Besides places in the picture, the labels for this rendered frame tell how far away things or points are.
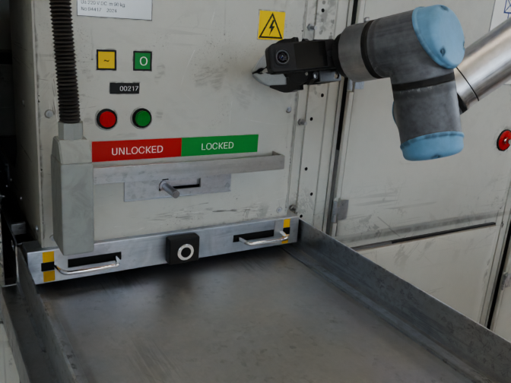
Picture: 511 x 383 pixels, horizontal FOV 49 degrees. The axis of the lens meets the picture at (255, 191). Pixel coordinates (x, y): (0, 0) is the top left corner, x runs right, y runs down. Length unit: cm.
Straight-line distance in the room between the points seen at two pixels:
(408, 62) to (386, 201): 61
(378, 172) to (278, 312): 51
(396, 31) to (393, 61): 4
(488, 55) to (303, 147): 43
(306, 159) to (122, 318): 53
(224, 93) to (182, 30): 14
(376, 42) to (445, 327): 45
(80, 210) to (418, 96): 52
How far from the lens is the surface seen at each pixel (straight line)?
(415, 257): 154
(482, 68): 99
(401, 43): 84
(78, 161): 86
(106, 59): 95
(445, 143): 86
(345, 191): 130
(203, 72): 102
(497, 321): 197
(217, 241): 110
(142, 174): 97
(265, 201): 114
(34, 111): 95
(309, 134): 122
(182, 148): 103
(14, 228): 112
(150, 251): 105
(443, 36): 83
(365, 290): 107
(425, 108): 84
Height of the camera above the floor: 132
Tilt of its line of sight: 17 degrees down
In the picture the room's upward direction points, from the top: 4 degrees clockwise
